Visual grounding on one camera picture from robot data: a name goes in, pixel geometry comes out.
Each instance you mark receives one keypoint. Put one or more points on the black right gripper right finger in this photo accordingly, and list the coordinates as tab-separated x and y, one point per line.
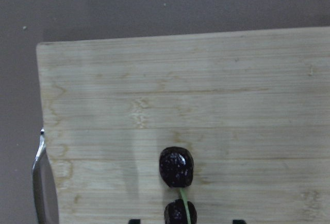
238	221

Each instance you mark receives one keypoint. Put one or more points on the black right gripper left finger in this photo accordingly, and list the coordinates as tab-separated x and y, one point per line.
134	221

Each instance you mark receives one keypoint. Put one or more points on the bamboo cutting board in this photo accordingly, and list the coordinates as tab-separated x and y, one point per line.
252	107

